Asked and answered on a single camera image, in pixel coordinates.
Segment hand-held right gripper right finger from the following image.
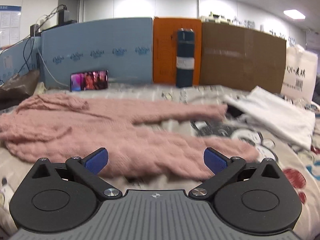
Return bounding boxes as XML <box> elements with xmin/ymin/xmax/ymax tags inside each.
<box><xmin>189</xmin><ymin>147</ymin><xmax>283</xmax><ymax>201</ymax></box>

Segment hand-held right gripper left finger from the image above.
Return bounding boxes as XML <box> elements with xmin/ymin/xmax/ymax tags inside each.
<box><xmin>29</xmin><ymin>147</ymin><xmax>123</xmax><ymax>201</ymax></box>

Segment pink knitted sweater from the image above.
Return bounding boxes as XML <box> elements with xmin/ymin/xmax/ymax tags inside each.
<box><xmin>0</xmin><ymin>94</ymin><xmax>259</xmax><ymax>183</ymax></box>

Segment printed grey bedsheet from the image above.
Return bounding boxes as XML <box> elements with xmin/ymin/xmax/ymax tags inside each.
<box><xmin>0</xmin><ymin>82</ymin><xmax>320</xmax><ymax>240</ymax></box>

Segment white shirt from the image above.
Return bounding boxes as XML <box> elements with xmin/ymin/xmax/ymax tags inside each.
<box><xmin>222</xmin><ymin>86</ymin><xmax>316</xmax><ymax>152</ymax></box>

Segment black smartphone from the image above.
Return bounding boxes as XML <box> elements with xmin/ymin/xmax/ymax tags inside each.
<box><xmin>70</xmin><ymin>70</ymin><xmax>109</xmax><ymax>92</ymax></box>

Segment cream knitted cloth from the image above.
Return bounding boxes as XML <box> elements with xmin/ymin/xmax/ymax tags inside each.
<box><xmin>34</xmin><ymin>82</ymin><xmax>47</xmax><ymax>95</ymax></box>

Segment brown cardboard box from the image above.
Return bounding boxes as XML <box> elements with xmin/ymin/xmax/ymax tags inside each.
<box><xmin>199</xmin><ymin>21</ymin><xmax>287</xmax><ymax>94</ymax></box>

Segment dark teal bottle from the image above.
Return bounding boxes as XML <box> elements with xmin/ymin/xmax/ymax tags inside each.
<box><xmin>176</xmin><ymin>28</ymin><xmax>195</xmax><ymax>88</ymax></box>

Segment orange cardboard box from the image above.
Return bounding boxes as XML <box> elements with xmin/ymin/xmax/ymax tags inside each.
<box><xmin>152</xmin><ymin>17</ymin><xmax>202</xmax><ymax>84</ymax></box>

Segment large light blue cardboard box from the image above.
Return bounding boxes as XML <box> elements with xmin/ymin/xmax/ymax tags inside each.
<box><xmin>40</xmin><ymin>17</ymin><xmax>153</xmax><ymax>90</ymax></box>

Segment white printed tote bag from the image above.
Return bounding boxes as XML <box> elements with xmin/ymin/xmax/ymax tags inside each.
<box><xmin>280</xmin><ymin>44</ymin><xmax>319</xmax><ymax>103</ymax></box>

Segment light blue box white label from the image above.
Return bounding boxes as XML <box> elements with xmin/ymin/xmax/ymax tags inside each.
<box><xmin>0</xmin><ymin>36</ymin><xmax>42</xmax><ymax>85</ymax></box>

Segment black power strip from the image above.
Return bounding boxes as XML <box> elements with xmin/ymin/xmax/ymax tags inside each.
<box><xmin>37</xmin><ymin>20</ymin><xmax>78</xmax><ymax>34</ymax></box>

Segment white plug adapter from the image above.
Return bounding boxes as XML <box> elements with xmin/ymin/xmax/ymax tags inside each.
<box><xmin>40</xmin><ymin>17</ymin><xmax>53</xmax><ymax>29</ymax></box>

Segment large black power adapter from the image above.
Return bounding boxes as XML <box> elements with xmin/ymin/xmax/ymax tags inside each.
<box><xmin>59</xmin><ymin>10</ymin><xmax>71</xmax><ymax>24</ymax></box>

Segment blue framed notice board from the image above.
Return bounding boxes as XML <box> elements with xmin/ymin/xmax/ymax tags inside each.
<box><xmin>0</xmin><ymin>5</ymin><xmax>22</xmax><ymax>47</ymax></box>

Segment ceiling light panel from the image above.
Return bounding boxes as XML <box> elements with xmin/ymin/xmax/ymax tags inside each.
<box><xmin>283</xmin><ymin>9</ymin><xmax>306</xmax><ymax>19</ymax></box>

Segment white charger cable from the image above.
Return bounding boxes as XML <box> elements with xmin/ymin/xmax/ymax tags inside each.
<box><xmin>36</xmin><ymin>15</ymin><xmax>72</xmax><ymax>90</ymax></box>

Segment black cable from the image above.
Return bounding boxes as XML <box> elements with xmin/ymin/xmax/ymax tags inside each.
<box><xmin>0</xmin><ymin>36</ymin><xmax>33</xmax><ymax>85</ymax></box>
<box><xmin>22</xmin><ymin>4</ymin><xmax>67</xmax><ymax>73</ymax></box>

